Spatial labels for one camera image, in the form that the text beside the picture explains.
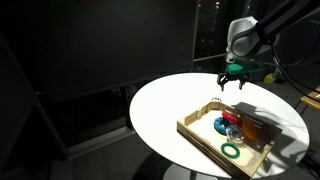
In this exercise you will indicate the grey board stand base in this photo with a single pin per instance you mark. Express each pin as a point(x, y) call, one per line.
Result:
point(100, 141)

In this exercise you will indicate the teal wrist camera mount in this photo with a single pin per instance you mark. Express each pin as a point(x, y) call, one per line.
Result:
point(243, 68)

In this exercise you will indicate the small yellow-green toy piece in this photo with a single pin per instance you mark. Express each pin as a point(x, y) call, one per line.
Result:
point(239, 116)

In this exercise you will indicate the Franka robot arm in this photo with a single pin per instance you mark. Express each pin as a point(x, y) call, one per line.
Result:
point(246, 36)

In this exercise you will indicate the large black panel board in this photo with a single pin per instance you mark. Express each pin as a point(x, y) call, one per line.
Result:
point(100, 43)

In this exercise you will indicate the wooden side table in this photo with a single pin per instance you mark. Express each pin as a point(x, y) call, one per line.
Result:
point(311, 98)

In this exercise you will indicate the vertical metal frame post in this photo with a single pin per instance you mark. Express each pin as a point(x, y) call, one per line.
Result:
point(196, 33)

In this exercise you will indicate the round table pedestal base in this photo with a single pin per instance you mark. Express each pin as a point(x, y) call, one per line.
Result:
point(176, 173)

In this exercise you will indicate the small yellow object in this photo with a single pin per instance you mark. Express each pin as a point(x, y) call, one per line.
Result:
point(268, 78)

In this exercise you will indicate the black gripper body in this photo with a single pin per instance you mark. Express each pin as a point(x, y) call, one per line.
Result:
point(233, 76)

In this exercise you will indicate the wooden tray box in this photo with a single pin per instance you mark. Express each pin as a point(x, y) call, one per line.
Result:
point(200, 140)

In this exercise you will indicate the horizontal metal frame bar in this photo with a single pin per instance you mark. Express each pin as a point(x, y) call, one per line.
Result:
point(210, 57)

